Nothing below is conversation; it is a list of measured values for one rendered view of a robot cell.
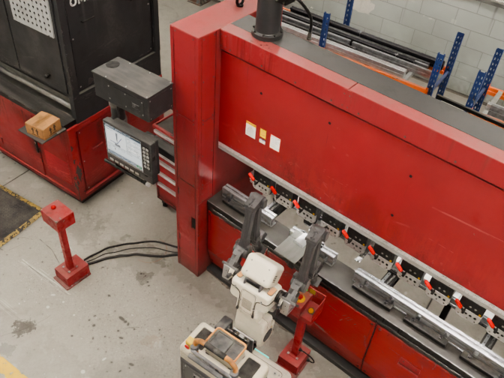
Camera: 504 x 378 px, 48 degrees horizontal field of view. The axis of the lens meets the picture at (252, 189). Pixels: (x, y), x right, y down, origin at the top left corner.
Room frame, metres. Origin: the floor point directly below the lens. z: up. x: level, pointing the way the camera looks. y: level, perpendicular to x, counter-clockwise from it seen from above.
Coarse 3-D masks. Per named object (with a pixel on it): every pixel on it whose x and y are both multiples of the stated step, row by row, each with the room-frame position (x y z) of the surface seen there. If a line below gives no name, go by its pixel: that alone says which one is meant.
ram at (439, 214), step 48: (240, 96) 3.15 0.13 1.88; (288, 96) 2.93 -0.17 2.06; (240, 144) 3.14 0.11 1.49; (288, 144) 2.90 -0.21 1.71; (336, 144) 2.70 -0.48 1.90; (384, 144) 2.53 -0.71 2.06; (336, 192) 2.66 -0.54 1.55; (384, 192) 2.48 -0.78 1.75; (432, 192) 2.32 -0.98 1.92; (480, 192) 2.19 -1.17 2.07; (432, 240) 2.26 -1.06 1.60; (480, 240) 2.13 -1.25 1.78; (480, 288) 2.06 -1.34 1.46
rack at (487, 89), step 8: (496, 48) 4.40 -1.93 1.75; (496, 56) 4.40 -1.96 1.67; (496, 64) 4.37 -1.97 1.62; (480, 72) 3.99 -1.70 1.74; (488, 72) 4.39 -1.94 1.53; (480, 80) 3.98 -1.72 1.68; (488, 80) 4.39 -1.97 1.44; (472, 88) 3.99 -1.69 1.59; (488, 88) 4.36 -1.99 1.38; (496, 88) 4.34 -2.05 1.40; (472, 96) 3.98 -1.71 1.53; (480, 96) 4.25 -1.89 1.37; (496, 96) 4.22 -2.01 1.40; (472, 104) 3.97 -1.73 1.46; (480, 104) 4.37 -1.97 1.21
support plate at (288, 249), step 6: (294, 234) 2.78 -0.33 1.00; (300, 234) 2.78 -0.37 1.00; (288, 240) 2.71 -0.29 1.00; (282, 246) 2.65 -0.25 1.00; (288, 246) 2.66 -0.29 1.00; (294, 246) 2.66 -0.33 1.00; (282, 252) 2.60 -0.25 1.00; (288, 252) 2.60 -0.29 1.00; (294, 252) 2.61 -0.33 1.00; (300, 252) 2.61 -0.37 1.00; (288, 258) 2.55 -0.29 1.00; (294, 258) 2.55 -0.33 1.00; (300, 258) 2.56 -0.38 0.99
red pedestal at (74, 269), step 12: (60, 204) 3.06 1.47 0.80; (48, 216) 2.92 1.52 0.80; (60, 216) 2.93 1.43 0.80; (72, 216) 2.98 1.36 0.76; (60, 228) 2.88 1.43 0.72; (60, 240) 2.97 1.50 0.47; (60, 264) 3.01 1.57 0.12; (72, 264) 2.98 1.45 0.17; (84, 264) 3.03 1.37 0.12; (60, 276) 2.92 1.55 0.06; (72, 276) 2.90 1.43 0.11; (84, 276) 2.98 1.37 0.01
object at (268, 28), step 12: (264, 0) 3.15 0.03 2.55; (276, 0) 3.13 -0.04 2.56; (288, 0) 3.11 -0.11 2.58; (300, 0) 3.10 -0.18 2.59; (264, 12) 3.15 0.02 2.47; (276, 12) 3.16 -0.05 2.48; (264, 24) 3.15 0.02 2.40; (276, 24) 3.16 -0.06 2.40; (312, 24) 3.20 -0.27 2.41; (264, 36) 3.13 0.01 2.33; (276, 36) 3.15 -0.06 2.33
